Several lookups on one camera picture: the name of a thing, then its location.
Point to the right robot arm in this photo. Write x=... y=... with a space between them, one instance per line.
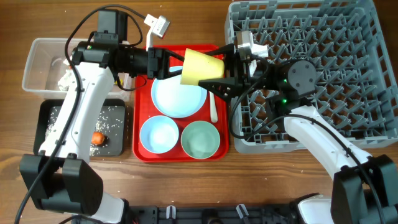
x=364 y=187

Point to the red serving tray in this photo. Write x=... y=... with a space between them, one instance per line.
x=145 y=109

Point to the large light blue plate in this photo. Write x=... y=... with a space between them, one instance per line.
x=176 y=100

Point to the black plastic tray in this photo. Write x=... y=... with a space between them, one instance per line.
x=48 y=114

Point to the white rice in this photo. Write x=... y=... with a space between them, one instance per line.
x=110 y=122

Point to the clear plastic bin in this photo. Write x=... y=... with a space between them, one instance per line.
x=46 y=64

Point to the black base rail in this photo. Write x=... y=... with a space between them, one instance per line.
x=266 y=214

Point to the orange carrot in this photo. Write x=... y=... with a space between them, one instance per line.
x=98 y=138

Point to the white plastic spoon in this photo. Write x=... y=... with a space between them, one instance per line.
x=213 y=111

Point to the teal green bowl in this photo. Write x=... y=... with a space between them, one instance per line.
x=200 y=140

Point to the white tissue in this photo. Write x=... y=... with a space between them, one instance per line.
x=66 y=80

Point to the grey dishwasher rack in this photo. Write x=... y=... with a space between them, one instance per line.
x=356 y=90

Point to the yellow plastic cup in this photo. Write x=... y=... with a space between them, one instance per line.
x=198 y=66

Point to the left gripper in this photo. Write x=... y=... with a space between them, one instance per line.
x=154 y=63

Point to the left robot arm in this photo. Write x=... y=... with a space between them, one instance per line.
x=59 y=178

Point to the light blue bowl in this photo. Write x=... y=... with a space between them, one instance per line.
x=159 y=134

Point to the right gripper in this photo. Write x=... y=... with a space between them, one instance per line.
x=240 y=81

